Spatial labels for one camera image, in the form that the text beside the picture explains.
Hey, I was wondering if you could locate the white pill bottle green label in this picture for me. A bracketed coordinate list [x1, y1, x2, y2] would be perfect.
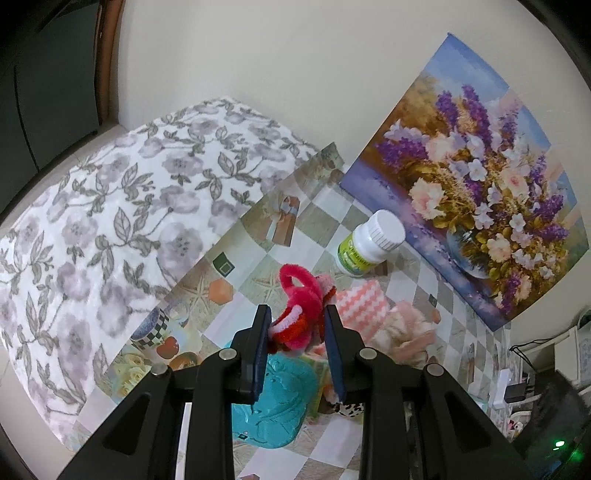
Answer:
[335, 210, 406, 277]

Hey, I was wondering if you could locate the checkered patterned tablecloth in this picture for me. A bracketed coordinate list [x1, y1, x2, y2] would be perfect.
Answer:
[80, 146, 508, 479]

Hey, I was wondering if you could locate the grey floral tablecloth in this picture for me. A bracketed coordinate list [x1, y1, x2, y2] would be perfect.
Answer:
[1, 97, 317, 441]

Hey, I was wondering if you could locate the pink floral fabric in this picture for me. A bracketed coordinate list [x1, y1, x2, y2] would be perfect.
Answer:
[367, 301, 440, 369]

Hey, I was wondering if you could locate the floral canvas painting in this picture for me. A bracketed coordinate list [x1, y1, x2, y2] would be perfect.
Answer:
[341, 35, 589, 329]

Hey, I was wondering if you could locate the white power strip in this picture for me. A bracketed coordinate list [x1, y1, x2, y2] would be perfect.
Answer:
[490, 368, 512, 409]

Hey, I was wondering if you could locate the black cable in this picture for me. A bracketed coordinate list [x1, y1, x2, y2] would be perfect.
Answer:
[508, 338, 569, 370]

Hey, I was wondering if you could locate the pink white zigzag cloth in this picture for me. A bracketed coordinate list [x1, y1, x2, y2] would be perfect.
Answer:
[335, 279, 390, 342]

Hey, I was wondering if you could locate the red pink pipe-cleaner flower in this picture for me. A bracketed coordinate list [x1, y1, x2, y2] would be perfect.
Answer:
[267, 264, 337, 356]

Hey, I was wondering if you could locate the black power adapter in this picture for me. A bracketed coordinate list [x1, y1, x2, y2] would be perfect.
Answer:
[504, 382, 528, 404]

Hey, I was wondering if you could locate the black white spotted cloth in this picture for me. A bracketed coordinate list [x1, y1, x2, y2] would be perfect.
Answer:
[335, 402, 365, 418]

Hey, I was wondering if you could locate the teal square box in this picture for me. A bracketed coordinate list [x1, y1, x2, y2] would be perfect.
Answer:
[231, 354, 318, 449]

